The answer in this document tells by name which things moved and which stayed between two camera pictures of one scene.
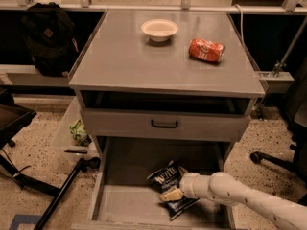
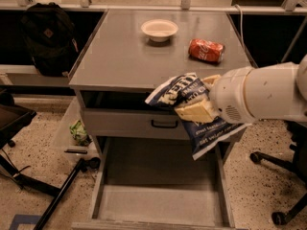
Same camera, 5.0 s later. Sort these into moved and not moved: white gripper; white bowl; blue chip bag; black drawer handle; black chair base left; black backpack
Moved: white gripper; blue chip bag
Not moved: black chair base left; black backpack; white bowl; black drawer handle
